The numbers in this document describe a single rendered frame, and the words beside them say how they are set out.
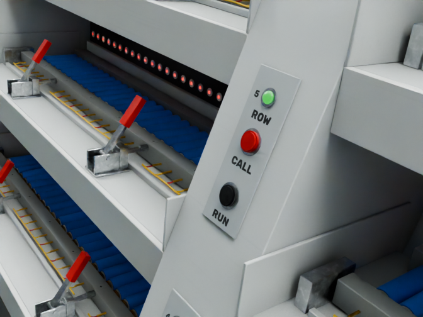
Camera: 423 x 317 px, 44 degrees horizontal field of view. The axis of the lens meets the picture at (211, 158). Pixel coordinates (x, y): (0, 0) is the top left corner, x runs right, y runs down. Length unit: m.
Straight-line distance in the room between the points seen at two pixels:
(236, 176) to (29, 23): 0.66
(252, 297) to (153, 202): 0.18
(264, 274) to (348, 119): 0.12
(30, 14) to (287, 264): 0.71
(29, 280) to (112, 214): 0.23
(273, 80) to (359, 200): 0.12
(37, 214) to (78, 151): 0.21
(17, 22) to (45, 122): 0.31
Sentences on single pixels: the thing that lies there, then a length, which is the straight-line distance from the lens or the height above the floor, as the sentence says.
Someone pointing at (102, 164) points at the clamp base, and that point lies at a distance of 0.55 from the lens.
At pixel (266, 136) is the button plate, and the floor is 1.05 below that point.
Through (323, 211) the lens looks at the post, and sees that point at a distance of 0.39.
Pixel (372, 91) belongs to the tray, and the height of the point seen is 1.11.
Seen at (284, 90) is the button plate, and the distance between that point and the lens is 0.36.
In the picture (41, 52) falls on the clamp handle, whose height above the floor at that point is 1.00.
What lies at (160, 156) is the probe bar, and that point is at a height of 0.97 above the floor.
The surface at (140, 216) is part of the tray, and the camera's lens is 0.49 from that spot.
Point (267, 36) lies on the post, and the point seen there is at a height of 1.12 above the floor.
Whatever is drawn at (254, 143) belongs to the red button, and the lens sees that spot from 0.37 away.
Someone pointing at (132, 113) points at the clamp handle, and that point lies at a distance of 0.55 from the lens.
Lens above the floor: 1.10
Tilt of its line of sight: 11 degrees down
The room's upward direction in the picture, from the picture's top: 21 degrees clockwise
